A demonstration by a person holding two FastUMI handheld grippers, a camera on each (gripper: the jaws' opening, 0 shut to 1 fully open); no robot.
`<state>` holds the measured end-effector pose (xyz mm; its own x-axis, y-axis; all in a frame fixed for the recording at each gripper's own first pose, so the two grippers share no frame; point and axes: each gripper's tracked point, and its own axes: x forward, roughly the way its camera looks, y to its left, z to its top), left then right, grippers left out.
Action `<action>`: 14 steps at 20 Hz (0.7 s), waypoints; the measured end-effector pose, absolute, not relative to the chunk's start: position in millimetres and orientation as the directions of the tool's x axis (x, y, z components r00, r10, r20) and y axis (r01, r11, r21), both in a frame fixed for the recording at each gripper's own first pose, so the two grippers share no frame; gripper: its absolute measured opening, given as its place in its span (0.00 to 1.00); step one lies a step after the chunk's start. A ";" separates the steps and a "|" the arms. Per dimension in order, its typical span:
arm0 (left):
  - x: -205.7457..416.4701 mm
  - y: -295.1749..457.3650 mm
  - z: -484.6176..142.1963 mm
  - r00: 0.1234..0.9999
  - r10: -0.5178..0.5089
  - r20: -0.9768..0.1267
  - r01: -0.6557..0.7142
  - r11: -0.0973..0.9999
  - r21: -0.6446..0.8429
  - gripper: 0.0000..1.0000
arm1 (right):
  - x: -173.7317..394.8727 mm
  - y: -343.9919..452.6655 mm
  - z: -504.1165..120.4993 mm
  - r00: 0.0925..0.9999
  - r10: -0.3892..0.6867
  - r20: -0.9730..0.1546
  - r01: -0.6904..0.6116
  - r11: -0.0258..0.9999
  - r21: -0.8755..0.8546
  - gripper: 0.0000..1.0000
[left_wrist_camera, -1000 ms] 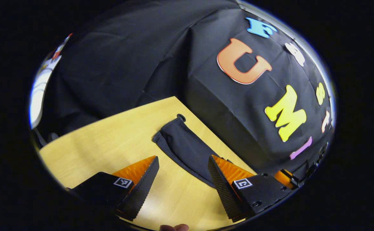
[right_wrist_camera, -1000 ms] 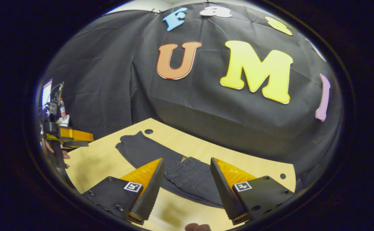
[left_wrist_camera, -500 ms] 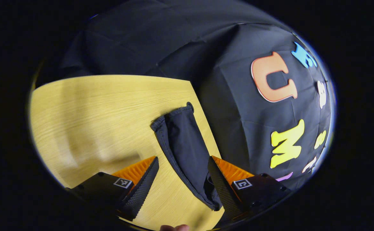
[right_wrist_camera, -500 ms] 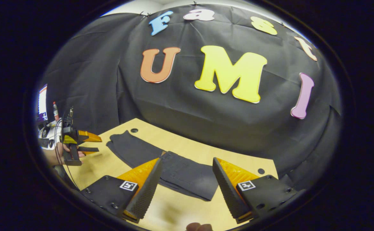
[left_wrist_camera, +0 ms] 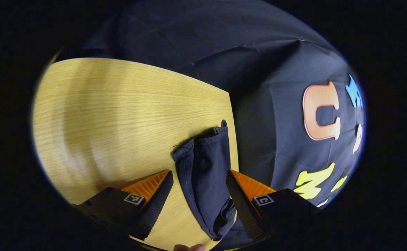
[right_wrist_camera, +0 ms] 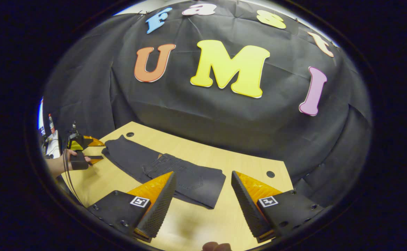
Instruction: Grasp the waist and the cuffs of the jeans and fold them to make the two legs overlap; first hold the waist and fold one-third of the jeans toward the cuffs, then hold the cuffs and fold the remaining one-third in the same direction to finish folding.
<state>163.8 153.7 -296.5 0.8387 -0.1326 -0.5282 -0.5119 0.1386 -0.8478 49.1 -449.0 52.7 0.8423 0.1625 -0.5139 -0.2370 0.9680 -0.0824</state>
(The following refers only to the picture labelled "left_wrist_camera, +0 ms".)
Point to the dark jeans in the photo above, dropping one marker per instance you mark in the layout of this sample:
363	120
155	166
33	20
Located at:
203	174

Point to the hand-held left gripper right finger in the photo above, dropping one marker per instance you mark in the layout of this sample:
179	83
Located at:
243	205

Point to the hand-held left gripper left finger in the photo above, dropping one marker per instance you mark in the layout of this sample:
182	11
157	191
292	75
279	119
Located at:
152	205

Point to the black backdrop cloth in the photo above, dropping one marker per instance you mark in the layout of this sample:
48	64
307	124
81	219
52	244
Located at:
266	104

